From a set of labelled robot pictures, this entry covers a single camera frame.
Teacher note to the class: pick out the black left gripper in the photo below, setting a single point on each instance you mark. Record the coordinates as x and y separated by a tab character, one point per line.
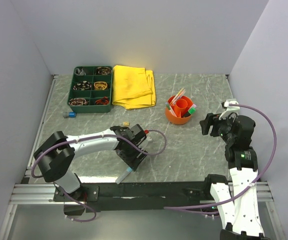
133	161

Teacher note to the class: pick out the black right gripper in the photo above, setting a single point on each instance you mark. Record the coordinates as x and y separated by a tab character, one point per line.
211	118

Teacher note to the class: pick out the clear tube blue cap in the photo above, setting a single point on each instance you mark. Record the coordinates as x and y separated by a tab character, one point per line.
123	175

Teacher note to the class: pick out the black green highlighter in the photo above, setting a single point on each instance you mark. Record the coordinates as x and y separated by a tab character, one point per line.
191	111

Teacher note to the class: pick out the orange round divided container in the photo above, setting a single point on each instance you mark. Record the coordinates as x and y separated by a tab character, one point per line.
180	108

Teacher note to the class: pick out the orange pen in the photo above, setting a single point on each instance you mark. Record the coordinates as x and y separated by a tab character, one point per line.
176	96

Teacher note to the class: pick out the yellow pencil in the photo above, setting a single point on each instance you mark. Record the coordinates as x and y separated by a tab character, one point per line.
178	94

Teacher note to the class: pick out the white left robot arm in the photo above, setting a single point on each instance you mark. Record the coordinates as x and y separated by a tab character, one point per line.
128	143

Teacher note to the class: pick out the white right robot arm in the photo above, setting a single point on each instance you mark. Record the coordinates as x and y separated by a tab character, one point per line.
238	208

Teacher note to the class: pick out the orange navy rolled tie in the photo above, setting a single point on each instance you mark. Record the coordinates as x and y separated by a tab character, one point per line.
102	101

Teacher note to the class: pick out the yellow folded cloth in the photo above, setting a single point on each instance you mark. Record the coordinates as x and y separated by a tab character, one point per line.
133	87

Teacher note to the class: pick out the yellow black rolled tie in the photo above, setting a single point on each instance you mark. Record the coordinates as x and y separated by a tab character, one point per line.
100	85

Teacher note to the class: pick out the green compartment tray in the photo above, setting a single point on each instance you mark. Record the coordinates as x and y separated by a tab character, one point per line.
91	89

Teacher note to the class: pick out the blue grey cylinder object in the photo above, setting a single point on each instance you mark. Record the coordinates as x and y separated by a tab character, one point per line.
69	115

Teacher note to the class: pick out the black white rolled tie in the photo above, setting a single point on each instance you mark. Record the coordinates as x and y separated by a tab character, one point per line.
82	86

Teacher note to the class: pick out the dark brown rolled tie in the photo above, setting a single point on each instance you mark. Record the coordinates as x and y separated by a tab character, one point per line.
103	70

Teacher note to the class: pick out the grey rolled item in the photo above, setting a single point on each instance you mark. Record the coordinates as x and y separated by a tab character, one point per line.
80	72

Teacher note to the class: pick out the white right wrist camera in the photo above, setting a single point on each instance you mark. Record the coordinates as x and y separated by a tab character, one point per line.
230	106

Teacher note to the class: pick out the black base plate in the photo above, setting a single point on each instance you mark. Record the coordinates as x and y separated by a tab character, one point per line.
139	195

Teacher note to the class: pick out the aluminium rail frame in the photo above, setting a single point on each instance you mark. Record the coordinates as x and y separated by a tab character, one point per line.
186	155

